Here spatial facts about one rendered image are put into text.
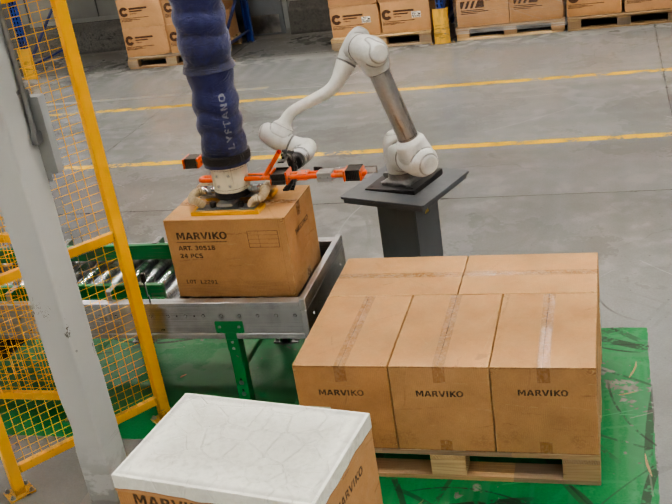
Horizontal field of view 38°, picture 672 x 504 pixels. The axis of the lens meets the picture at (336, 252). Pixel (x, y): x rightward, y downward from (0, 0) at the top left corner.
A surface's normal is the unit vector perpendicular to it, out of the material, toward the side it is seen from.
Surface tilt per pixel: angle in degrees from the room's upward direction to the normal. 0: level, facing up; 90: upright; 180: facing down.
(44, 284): 90
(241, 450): 0
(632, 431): 0
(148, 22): 94
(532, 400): 90
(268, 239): 90
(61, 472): 0
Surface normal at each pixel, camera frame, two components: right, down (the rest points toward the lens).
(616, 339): -0.15, -0.90
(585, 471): -0.24, 0.44
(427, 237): 0.82, 0.12
